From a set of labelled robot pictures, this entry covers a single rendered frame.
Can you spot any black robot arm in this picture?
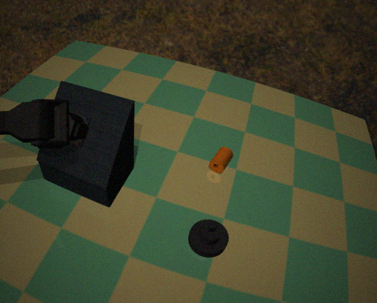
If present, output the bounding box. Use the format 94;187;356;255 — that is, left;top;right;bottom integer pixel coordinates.
0;99;90;148

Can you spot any orange knob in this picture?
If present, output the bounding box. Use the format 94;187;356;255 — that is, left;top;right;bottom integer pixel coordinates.
210;147;233;173

